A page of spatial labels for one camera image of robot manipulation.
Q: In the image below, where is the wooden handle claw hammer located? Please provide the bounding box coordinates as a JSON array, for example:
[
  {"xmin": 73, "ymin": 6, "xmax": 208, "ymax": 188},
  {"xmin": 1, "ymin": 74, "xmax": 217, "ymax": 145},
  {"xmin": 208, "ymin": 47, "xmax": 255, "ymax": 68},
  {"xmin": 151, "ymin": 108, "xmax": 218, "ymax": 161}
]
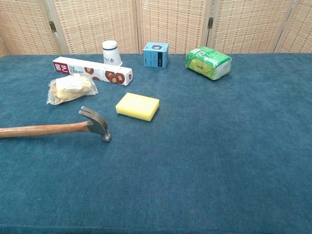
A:
[{"xmin": 0, "ymin": 105, "xmax": 112, "ymax": 143}]

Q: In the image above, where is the yellow sponge block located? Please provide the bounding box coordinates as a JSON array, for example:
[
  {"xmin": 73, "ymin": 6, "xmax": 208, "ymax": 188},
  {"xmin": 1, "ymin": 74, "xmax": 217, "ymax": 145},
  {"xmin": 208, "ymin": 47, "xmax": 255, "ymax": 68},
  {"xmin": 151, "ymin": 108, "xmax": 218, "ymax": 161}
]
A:
[{"xmin": 115, "ymin": 92, "xmax": 160, "ymax": 122}]

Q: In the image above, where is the blue table cloth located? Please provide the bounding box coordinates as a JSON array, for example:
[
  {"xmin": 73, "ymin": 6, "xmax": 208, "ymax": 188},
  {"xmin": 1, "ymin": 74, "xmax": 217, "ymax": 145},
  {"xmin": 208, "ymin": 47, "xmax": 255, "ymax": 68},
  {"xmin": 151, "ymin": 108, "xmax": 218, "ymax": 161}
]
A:
[{"xmin": 0, "ymin": 52, "xmax": 312, "ymax": 234}]

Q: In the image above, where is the light blue cardboard box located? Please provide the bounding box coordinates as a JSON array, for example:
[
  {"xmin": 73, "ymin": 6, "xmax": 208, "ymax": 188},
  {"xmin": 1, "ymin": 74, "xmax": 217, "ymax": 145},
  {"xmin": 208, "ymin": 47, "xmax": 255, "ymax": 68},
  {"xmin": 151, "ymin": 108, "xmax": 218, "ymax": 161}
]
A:
[{"xmin": 142, "ymin": 41, "xmax": 170, "ymax": 69}]

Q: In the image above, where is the white red baking paper box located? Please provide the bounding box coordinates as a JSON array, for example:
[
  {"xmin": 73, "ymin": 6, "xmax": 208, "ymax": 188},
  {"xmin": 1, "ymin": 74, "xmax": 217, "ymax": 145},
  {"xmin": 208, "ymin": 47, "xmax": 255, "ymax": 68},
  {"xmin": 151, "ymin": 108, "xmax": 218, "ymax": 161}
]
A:
[{"xmin": 52, "ymin": 56, "xmax": 134, "ymax": 86}]

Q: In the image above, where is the green tissue pack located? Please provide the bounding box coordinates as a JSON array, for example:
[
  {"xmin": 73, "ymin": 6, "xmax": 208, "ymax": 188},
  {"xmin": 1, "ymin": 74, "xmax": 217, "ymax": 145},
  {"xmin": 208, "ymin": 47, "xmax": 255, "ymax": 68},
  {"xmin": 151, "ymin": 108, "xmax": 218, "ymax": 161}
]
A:
[{"xmin": 185, "ymin": 46, "xmax": 233, "ymax": 81}]

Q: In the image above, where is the white paper cup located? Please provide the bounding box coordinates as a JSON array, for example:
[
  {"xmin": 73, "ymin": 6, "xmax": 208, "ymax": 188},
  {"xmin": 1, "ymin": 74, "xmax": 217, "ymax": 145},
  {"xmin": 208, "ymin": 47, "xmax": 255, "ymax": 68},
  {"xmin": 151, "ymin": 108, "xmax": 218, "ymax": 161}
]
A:
[{"xmin": 102, "ymin": 40, "xmax": 123, "ymax": 67}]

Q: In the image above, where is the clear bag of bread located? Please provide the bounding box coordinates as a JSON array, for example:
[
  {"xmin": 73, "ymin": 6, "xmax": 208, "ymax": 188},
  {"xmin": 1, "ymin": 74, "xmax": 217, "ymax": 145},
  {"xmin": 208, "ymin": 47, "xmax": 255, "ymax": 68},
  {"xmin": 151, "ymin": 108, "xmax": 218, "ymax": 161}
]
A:
[{"xmin": 46, "ymin": 74, "xmax": 98, "ymax": 105}]

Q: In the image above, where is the woven bamboo folding screen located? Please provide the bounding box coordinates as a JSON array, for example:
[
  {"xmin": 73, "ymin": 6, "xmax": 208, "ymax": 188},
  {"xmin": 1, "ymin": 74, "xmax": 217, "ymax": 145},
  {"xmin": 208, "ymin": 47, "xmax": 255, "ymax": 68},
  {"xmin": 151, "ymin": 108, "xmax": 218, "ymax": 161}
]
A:
[{"xmin": 0, "ymin": 0, "xmax": 312, "ymax": 58}]

